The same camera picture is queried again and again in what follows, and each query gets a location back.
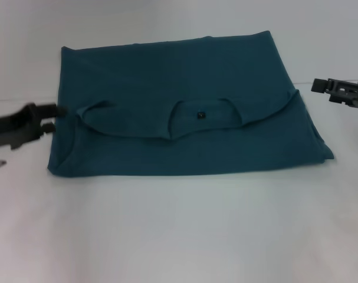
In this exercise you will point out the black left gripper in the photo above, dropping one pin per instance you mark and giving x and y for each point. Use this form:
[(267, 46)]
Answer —
[(13, 126)]

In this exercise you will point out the teal FREE print t-shirt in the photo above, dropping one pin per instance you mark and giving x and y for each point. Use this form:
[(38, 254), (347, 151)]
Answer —
[(181, 103)]

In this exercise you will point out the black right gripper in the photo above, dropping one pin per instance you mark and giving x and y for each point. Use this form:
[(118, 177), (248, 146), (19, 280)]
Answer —
[(348, 92)]

